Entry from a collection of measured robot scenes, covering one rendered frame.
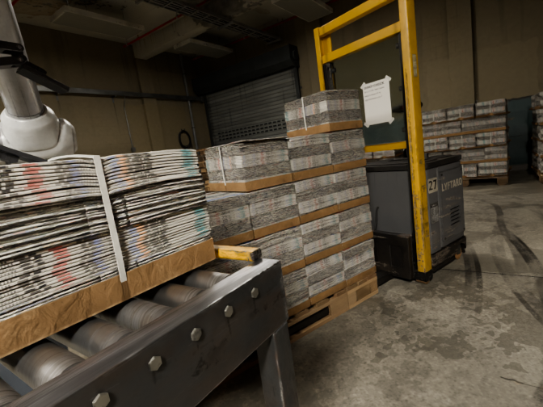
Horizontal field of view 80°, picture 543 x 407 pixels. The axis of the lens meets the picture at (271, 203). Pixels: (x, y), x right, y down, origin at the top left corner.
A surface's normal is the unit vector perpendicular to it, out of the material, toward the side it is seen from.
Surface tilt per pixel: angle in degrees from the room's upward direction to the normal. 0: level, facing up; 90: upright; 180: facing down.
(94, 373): 0
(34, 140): 132
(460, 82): 90
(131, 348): 0
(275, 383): 90
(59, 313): 93
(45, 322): 93
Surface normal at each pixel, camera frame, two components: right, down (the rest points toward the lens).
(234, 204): 0.58, 0.04
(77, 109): 0.81, -0.03
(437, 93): -0.56, 0.21
